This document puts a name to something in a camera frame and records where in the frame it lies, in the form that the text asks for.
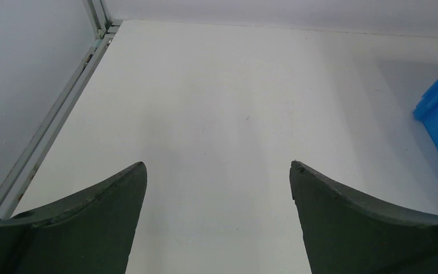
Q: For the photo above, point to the aluminium frame rail left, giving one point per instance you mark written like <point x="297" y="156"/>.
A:
<point x="48" y="52"/>

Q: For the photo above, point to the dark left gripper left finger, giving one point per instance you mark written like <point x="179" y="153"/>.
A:
<point x="90" y="231"/>

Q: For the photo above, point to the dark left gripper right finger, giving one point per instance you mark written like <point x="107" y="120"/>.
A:
<point x="347" y="231"/>

